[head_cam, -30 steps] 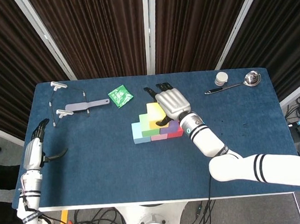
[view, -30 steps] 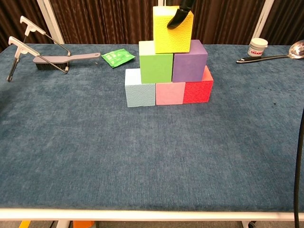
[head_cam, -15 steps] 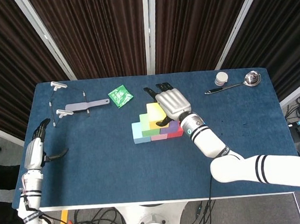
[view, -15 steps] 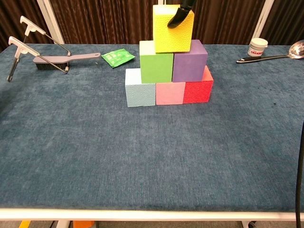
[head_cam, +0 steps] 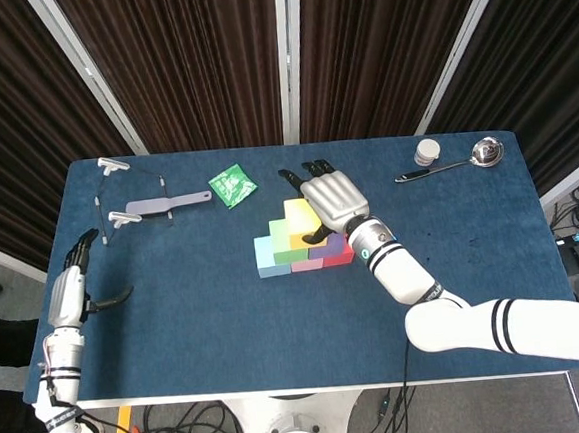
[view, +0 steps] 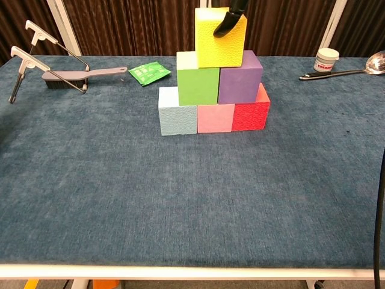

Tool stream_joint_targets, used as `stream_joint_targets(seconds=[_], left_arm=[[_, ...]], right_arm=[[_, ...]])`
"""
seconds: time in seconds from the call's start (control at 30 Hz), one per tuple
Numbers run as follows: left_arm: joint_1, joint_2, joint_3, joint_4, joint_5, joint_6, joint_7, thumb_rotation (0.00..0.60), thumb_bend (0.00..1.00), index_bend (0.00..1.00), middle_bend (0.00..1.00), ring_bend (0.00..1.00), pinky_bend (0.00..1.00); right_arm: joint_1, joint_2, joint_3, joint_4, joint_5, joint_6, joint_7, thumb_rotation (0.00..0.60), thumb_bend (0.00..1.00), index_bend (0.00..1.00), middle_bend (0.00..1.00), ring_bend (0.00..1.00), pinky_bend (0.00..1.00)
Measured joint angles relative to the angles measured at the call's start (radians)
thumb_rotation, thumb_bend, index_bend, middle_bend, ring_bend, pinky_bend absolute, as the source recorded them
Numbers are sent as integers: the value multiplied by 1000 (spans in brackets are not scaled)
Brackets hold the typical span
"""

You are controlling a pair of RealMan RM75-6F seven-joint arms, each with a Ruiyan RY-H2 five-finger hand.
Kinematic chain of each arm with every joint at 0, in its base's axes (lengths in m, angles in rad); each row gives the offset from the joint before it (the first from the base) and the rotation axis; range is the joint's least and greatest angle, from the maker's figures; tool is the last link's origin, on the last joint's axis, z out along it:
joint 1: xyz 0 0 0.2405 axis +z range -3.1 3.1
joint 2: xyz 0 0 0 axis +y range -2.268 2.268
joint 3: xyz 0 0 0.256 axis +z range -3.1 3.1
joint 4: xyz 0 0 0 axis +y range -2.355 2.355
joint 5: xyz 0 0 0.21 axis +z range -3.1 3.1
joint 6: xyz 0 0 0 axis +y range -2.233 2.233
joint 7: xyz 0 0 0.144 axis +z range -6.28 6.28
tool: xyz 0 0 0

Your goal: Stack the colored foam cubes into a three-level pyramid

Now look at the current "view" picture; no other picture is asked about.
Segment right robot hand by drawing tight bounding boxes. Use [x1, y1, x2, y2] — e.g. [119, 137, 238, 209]
[213, 0, 249, 38]

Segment yellow foam cube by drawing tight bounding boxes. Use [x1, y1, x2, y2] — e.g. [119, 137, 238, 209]
[194, 7, 248, 69]

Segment purple foam cube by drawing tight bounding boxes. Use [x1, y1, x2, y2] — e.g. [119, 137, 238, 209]
[218, 50, 264, 105]

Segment green foam cube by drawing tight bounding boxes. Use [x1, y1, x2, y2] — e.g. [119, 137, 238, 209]
[176, 51, 220, 107]

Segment red foam cube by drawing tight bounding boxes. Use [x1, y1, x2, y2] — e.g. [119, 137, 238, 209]
[231, 82, 271, 132]

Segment pink foam cube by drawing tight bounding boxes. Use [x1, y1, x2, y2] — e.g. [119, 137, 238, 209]
[197, 104, 236, 134]

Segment dark brown curtain panel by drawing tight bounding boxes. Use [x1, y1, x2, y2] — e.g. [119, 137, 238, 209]
[329, 0, 385, 58]
[63, 0, 201, 57]
[0, 0, 66, 67]
[214, 0, 337, 58]

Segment green sachet packet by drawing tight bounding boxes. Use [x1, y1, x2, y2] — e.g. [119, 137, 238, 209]
[128, 61, 172, 87]

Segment white jar red label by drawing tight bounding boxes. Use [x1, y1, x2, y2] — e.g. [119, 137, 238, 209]
[313, 48, 340, 73]

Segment light blue foam cube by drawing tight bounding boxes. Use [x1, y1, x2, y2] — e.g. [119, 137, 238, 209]
[158, 86, 199, 136]

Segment grey brush black bristles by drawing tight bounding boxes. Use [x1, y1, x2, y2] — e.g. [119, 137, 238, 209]
[42, 66, 128, 90]

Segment blue table cloth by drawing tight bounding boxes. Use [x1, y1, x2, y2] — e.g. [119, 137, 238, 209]
[0, 55, 385, 269]

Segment orange plastic object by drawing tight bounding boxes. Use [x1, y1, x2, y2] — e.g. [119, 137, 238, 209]
[92, 279, 120, 289]

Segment steel ladle black handle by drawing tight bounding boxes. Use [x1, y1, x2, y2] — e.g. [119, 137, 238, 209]
[298, 50, 385, 81]

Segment wire hanger white clips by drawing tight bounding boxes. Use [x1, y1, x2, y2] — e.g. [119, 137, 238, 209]
[8, 19, 90, 104]

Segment white table frame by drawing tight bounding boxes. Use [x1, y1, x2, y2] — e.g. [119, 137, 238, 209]
[0, 264, 385, 289]

